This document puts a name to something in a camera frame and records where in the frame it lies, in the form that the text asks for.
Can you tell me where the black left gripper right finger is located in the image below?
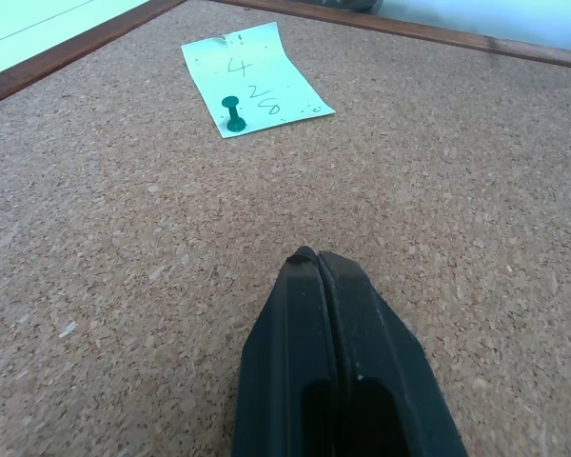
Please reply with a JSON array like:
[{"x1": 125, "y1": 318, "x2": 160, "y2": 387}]
[{"x1": 316, "y1": 250, "x2": 469, "y2": 457}]

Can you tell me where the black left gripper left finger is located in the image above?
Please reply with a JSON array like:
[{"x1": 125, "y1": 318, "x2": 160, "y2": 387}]
[{"x1": 231, "y1": 245, "x2": 345, "y2": 457}]

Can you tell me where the green paper note with numbers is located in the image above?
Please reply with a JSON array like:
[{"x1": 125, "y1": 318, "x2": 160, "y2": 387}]
[{"x1": 180, "y1": 21, "x2": 338, "y2": 140}]

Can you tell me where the green pushpin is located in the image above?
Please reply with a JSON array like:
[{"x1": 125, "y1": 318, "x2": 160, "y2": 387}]
[{"x1": 221, "y1": 95, "x2": 247, "y2": 133}]

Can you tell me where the cork board with wooden frame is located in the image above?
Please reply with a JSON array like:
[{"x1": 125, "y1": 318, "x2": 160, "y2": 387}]
[{"x1": 0, "y1": 0, "x2": 571, "y2": 457}]

